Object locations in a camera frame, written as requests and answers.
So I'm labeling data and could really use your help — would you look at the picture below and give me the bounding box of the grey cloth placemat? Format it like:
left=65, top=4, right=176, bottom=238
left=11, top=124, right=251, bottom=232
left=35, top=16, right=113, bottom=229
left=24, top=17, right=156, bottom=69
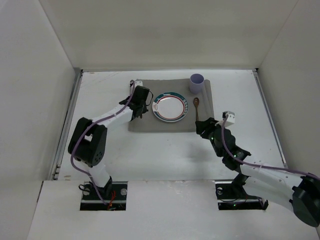
left=128, top=78, right=214, bottom=133

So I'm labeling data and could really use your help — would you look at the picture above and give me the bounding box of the brown wooden spoon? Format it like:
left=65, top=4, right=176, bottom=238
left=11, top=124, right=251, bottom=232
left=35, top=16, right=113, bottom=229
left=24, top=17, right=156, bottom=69
left=193, top=97, right=200, bottom=121

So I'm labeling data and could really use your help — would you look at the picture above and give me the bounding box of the white plate green rim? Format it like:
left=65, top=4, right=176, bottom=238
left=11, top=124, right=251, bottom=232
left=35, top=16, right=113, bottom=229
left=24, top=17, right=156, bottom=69
left=151, top=92, right=189, bottom=123

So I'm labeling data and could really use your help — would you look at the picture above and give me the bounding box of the purple plastic cup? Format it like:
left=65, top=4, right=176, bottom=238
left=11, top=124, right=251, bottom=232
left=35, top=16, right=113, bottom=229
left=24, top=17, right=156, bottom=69
left=189, top=73, right=205, bottom=94

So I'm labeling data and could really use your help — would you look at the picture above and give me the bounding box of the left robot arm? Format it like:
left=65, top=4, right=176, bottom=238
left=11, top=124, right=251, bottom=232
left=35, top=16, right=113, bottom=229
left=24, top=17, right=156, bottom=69
left=67, top=81, right=151, bottom=202

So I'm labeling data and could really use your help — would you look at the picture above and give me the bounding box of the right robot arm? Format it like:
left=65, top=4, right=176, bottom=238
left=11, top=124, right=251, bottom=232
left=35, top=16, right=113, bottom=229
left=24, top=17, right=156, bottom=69
left=195, top=117, right=320, bottom=228

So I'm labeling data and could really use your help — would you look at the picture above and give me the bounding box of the white front cover board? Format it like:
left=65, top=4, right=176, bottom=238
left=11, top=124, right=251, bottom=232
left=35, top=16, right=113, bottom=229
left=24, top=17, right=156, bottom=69
left=28, top=180, right=318, bottom=240

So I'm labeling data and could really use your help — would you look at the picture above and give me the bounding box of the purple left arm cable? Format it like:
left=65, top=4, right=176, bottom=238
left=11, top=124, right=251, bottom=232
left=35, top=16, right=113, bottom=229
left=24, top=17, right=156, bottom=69
left=70, top=79, right=137, bottom=207

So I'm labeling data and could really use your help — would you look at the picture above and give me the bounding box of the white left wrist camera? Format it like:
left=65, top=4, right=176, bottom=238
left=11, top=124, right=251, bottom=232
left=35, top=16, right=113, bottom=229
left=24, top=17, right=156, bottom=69
left=129, top=79, right=143, bottom=87

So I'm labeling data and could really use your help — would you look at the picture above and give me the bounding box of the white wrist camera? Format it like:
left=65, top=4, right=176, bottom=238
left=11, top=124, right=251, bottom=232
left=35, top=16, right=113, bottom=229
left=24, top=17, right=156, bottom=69
left=129, top=79, right=143, bottom=87
left=215, top=111, right=236, bottom=128

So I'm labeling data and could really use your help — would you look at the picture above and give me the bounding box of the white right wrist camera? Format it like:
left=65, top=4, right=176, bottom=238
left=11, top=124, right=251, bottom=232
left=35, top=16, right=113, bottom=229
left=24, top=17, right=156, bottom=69
left=215, top=111, right=236, bottom=128

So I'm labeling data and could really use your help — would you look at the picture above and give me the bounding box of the right aluminium table rail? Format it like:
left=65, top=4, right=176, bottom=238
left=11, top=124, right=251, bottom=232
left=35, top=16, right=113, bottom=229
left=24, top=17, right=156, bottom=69
left=252, top=68, right=288, bottom=169

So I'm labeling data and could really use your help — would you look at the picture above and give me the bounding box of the aluminium table rail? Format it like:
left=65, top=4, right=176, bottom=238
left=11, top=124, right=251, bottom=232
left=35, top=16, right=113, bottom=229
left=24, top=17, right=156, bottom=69
left=48, top=67, right=83, bottom=181
left=252, top=68, right=288, bottom=169

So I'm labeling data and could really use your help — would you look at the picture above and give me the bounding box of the left aluminium table rail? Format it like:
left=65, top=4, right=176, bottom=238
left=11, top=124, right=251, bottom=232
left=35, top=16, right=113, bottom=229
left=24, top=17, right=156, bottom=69
left=48, top=67, right=83, bottom=181

